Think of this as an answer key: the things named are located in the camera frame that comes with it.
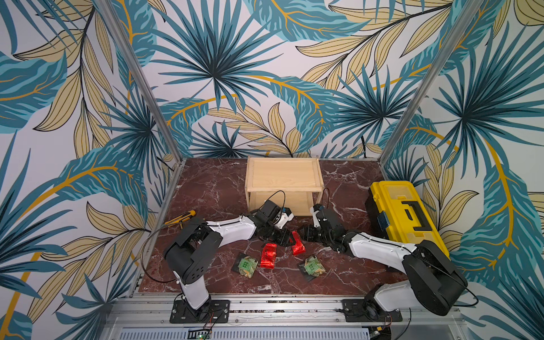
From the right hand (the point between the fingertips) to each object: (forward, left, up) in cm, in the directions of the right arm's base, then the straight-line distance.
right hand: (301, 230), depth 89 cm
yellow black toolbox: (0, -35, +13) cm, 38 cm away
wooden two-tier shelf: (+12, +3, +17) cm, 21 cm away
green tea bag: (-13, +23, -4) cm, 26 cm away
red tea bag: (-9, +14, -3) cm, 17 cm away
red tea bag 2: (-6, +2, -4) cm, 8 cm away
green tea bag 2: (-14, -4, -4) cm, 15 cm away
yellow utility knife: (+8, +53, -2) cm, 54 cm away
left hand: (-6, +5, 0) cm, 8 cm away
